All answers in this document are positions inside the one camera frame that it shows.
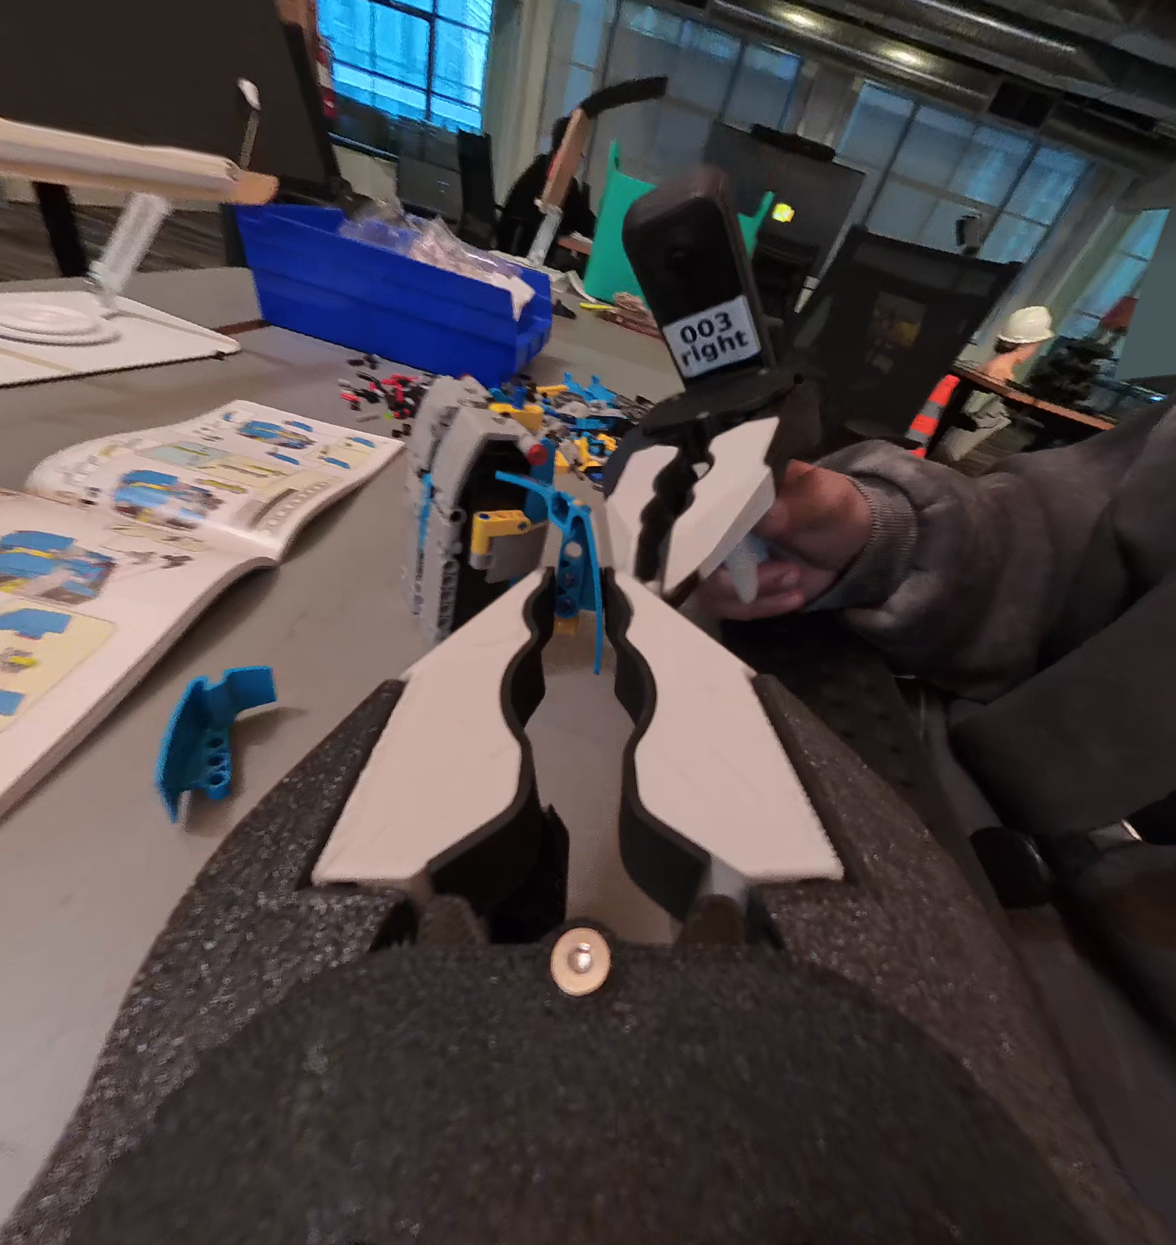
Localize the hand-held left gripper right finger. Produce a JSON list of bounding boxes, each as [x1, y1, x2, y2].
[[603, 571, 847, 944]]

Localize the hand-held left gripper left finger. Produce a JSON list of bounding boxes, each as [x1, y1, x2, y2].
[[310, 566, 572, 925]]

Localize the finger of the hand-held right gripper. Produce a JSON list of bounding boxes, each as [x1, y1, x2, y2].
[[661, 414, 780, 598], [603, 446, 679, 585]]

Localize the blue curved panel piece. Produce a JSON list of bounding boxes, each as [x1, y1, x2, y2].
[[154, 666, 280, 826], [496, 471, 611, 678]]

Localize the grey desk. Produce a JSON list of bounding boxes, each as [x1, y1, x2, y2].
[[0, 262, 745, 1245]]

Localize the person's right hand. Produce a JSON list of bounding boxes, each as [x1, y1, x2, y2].
[[699, 461, 877, 623]]

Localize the green plastic board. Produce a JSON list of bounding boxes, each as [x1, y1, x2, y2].
[[583, 140, 776, 314]]

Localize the wooden puzzle model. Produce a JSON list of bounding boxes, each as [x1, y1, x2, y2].
[[603, 291, 669, 335]]

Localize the pile of building parts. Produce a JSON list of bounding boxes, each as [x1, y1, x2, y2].
[[490, 372, 652, 479]]

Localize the black monitor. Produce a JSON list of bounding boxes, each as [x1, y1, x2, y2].
[[0, 0, 341, 201], [703, 121, 866, 312]]

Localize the plywood stand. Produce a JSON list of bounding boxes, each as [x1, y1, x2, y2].
[[532, 106, 593, 265]]

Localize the orange traffic cone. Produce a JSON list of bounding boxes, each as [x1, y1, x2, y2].
[[904, 373, 961, 460]]

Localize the grey blue toy robot build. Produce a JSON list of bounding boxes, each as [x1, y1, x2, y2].
[[401, 373, 562, 644]]

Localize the black mesh office chair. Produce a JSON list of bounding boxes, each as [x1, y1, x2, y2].
[[802, 226, 1024, 445]]

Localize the empty clear plastic bags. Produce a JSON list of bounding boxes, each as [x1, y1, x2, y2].
[[340, 199, 541, 314]]

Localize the mannequin bust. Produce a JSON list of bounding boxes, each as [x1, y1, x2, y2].
[[977, 339, 1036, 390]]

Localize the blue storage bin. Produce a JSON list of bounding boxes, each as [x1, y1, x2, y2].
[[233, 201, 555, 390]]

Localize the wooden side table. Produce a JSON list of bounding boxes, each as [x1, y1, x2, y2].
[[952, 364, 1120, 430]]

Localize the large paned window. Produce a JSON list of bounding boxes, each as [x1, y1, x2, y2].
[[314, 0, 497, 134]]

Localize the instruction booklet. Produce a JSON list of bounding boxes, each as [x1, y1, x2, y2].
[[0, 398, 406, 849]]

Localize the white folding stand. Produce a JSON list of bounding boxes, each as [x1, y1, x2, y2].
[[0, 101, 280, 388]]

